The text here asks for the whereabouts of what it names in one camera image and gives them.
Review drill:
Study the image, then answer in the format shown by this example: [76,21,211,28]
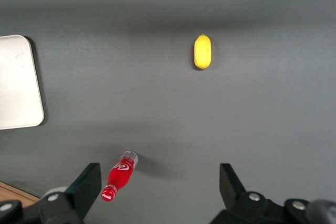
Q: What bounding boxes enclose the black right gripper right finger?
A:
[219,163,247,210]

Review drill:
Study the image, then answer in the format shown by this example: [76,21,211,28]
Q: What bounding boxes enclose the red cola bottle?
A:
[101,151,139,202]

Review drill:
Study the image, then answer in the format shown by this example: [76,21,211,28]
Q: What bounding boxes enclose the yellow lemon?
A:
[193,33,212,70]

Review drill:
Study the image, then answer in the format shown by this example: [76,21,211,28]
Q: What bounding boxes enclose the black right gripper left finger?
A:
[64,163,102,222]

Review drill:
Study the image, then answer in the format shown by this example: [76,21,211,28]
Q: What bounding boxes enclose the white rectangular tray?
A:
[0,34,45,131]

